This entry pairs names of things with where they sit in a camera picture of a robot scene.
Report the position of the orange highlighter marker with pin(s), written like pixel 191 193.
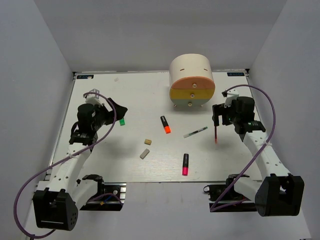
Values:
pixel 165 125

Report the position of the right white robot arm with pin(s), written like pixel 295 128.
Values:
pixel 280 193

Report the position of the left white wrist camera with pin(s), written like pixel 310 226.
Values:
pixel 93 96

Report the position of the blue corner label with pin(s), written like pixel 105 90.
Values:
pixel 235 74
pixel 85 77

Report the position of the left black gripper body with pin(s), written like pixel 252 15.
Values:
pixel 103 116

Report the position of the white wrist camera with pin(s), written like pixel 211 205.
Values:
pixel 230 95
pixel 93 96

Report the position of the red pen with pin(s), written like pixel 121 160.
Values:
pixel 215 135

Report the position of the left blue corner label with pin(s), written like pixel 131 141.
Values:
pixel 85 77

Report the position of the pink highlighter marker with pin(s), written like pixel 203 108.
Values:
pixel 185 164

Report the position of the beige eraser block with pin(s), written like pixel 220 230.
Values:
pixel 144 153

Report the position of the round wooden drawer cabinet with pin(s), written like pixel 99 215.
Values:
pixel 191 80

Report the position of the right blue corner label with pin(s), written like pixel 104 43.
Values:
pixel 235 74

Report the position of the white green pen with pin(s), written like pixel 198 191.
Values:
pixel 195 132

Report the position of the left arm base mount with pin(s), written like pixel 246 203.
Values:
pixel 105 196

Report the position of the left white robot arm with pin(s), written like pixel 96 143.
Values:
pixel 56 207

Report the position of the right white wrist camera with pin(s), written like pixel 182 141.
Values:
pixel 230 95

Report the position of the small cork eraser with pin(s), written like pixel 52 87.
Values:
pixel 148 142

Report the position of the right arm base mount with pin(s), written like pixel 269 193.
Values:
pixel 240 202

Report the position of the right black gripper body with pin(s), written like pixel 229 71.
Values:
pixel 229 115

